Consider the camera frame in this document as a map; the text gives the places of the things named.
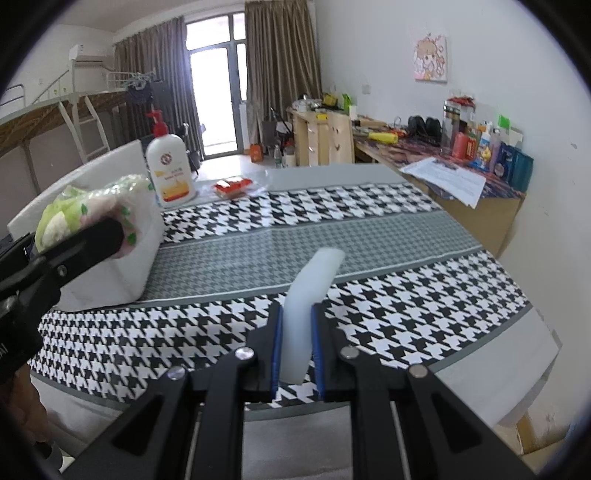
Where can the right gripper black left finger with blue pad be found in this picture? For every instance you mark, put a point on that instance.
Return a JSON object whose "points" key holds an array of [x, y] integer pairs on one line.
{"points": [[189, 424]]}

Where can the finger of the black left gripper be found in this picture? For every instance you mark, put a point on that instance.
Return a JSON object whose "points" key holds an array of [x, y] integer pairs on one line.
{"points": [[81, 251]]}

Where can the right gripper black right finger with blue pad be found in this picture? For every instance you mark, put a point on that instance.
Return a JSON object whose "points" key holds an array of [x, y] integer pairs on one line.
{"points": [[405, 423]]}

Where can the green floral tissue pack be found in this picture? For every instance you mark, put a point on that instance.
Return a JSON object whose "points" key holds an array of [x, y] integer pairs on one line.
{"points": [[128, 200]]}

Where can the white tissue stack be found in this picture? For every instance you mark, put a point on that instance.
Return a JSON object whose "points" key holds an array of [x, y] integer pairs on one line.
{"points": [[309, 288]]}

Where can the person's left hand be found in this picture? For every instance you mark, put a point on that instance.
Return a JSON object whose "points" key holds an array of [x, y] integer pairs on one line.
{"points": [[22, 400]]}

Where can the white styrofoam box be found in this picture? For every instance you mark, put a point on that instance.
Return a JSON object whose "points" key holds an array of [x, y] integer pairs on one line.
{"points": [[115, 281]]}

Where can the white lotion pump bottle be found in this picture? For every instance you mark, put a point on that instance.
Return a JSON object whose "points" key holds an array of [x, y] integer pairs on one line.
{"points": [[168, 165]]}

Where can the metal bunk bed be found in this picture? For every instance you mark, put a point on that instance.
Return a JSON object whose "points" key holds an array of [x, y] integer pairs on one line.
{"points": [[63, 103]]}

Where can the houndstooth tablecloth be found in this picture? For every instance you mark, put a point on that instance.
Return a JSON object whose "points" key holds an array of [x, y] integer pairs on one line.
{"points": [[414, 287]]}

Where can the red snack packet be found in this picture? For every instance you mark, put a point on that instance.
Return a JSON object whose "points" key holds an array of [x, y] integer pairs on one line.
{"points": [[232, 187]]}

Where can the orange container on floor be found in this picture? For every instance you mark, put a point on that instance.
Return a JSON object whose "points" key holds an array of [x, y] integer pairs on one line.
{"points": [[256, 153]]}

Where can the brown curtain left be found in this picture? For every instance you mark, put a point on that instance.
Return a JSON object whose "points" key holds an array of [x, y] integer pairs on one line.
{"points": [[160, 53]]}

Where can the brown curtain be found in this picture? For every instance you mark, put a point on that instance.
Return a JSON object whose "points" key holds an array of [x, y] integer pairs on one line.
{"points": [[160, 53], [281, 60]]}

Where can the white air conditioner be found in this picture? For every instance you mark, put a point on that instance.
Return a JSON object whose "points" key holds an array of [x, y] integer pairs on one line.
{"points": [[89, 55]]}

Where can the glass balcony door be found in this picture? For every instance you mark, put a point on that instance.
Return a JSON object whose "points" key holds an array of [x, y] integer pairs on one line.
{"points": [[217, 56]]}

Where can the wooden desk with drawers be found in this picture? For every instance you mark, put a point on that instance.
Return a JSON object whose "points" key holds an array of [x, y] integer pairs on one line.
{"points": [[311, 137]]}

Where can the white paper sheets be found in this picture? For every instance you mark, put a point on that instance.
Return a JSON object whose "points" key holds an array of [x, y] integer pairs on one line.
{"points": [[461, 183]]}

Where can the brown curtain right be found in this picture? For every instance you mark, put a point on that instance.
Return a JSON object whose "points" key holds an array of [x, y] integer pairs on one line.
{"points": [[281, 60]]}

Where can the wooden smiley chair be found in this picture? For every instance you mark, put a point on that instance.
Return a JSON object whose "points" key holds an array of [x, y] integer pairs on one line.
{"points": [[341, 148]]}

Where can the dark blue box on desk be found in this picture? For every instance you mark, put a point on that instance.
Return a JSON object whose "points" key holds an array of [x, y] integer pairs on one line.
{"points": [[514, 167]]}

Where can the red bottle on desk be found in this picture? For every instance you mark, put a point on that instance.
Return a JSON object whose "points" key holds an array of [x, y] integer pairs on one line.
{"points": [[460, 146]]}

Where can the yellow roll on desk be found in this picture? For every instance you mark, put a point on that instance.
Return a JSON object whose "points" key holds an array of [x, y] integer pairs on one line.
{"points": [[387, 138]]}

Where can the black headphones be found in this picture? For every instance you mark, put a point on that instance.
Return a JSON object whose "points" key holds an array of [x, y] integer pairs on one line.
{"points": [[427, 130]]}

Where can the pink cartoon wall picture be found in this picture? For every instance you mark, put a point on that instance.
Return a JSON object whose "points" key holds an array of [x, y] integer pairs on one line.
{"points": [[430, 59]]}

